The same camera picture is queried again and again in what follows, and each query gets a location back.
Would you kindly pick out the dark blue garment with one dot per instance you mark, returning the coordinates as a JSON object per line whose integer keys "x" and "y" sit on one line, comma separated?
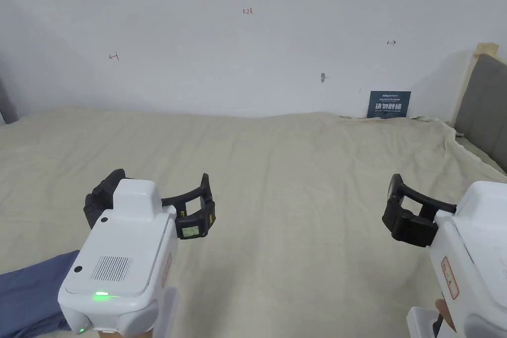
{"x": 31, "y": 290}

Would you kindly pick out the grey padded headboard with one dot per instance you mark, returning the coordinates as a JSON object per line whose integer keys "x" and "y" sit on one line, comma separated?
{"x": 485, "y": 108}

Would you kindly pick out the small metal wall hook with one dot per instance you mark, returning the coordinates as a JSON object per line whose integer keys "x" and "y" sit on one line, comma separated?
{"x": 323, "y": 77}

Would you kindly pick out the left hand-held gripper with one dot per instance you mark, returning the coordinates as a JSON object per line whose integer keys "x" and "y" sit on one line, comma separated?
{"x": 119, "y": 251}

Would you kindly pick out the dark blue wall sign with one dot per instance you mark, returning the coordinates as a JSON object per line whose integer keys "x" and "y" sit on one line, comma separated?
{"x": 389, "y": 104}

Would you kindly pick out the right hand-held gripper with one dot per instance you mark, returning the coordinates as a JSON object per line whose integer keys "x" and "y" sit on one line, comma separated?
{"x": 479, "y": 243}

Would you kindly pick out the bed with beige sheet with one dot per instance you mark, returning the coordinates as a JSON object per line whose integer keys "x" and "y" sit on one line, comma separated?
{"x": 277, "y": 179}

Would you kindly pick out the person's left hand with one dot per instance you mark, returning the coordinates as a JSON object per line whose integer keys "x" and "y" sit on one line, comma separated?
{"x": 126, "y": 335}

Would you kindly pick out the person's right hand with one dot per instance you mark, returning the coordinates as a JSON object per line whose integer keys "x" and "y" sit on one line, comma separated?
{"x": 444, "y": 316}

